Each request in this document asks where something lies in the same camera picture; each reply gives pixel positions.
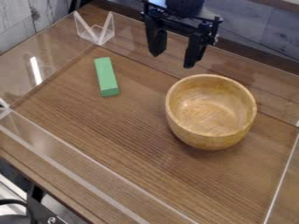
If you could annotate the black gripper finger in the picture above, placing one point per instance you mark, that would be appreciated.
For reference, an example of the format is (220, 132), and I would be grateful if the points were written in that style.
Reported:
(195, 49)
(157, 36)

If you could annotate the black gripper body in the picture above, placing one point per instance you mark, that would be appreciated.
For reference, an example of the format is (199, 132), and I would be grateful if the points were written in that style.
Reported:
(185, 16)

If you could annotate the green rectangular block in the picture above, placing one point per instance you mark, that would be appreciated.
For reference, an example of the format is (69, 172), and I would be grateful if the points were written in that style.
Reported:
(107, 79)

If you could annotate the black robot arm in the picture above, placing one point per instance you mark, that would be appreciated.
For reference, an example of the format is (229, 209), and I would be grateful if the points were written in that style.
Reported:
(185, 17)

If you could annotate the wooden bowl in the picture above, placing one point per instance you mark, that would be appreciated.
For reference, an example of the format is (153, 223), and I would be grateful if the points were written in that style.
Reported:
(210, 111)

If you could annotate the clear acrylic tray wall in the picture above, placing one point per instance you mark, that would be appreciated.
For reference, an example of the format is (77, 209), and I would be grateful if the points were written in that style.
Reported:
(102, 152)

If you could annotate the black table frame bracket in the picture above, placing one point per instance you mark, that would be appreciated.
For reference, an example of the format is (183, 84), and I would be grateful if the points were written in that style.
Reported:
(47, 209)

